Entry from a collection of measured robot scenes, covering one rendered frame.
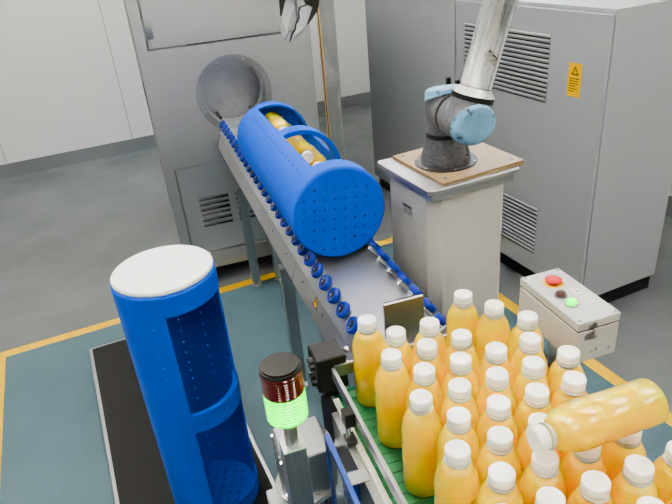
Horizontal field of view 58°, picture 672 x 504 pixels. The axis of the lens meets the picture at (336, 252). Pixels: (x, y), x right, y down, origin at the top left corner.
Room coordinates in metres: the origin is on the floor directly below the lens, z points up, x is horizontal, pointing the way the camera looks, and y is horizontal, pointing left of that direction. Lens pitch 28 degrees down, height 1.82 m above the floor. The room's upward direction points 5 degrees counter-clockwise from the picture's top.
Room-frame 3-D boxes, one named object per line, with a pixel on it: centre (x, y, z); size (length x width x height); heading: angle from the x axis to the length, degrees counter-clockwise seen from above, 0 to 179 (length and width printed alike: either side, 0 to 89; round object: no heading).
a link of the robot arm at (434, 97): (1.76, -0.36, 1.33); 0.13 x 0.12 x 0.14; 13
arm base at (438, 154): (1.77, -0.36, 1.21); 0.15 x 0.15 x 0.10
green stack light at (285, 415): (0.72, 0.10, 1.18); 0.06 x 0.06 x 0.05
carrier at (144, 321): (1.49, 0.48, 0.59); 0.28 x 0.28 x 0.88
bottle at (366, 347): (1.04, -0.05, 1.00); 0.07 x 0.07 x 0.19
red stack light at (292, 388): (0.72, 0.10, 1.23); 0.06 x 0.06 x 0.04
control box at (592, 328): (1.07, -0.48, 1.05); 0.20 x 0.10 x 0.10; 16
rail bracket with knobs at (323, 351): (1.09, 0.04, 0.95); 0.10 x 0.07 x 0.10; 106
